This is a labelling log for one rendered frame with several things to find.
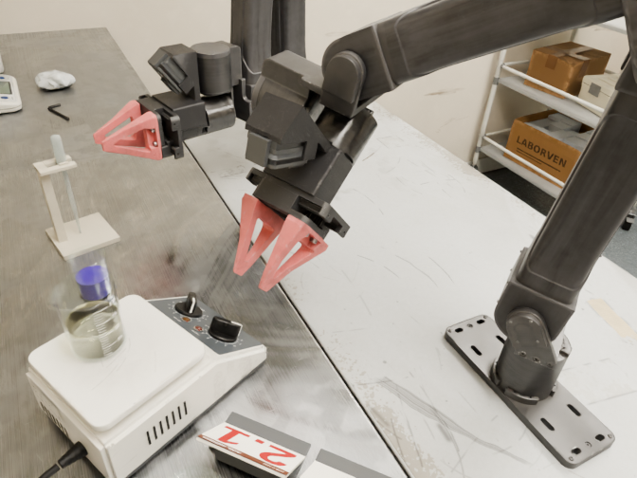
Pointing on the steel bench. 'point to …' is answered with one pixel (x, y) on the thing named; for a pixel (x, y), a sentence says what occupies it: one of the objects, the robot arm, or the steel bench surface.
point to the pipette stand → (98, 230)
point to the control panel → (203, 326)
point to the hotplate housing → (149, 413)
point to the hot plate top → (119, 366)
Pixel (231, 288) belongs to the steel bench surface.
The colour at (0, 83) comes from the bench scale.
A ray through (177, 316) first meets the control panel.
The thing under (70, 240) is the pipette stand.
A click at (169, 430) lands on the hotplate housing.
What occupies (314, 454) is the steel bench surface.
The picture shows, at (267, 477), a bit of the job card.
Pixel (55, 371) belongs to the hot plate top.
